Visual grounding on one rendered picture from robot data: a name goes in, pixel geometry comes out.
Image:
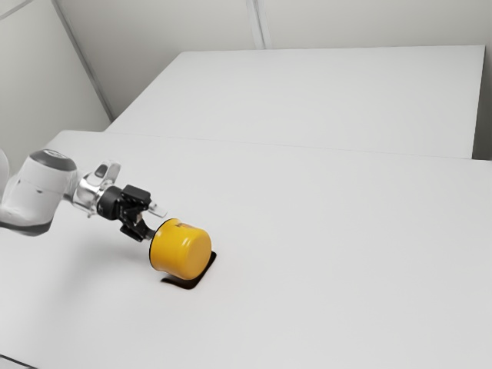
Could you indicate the yellow mug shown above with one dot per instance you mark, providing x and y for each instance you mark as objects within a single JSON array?
[{"x": 180, "y": 249}]

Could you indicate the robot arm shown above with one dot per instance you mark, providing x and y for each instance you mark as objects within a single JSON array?
[{"x": 36, "y": 188}]

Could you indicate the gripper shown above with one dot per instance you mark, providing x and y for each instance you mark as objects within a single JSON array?
[{"x": 123, "y": 205}]

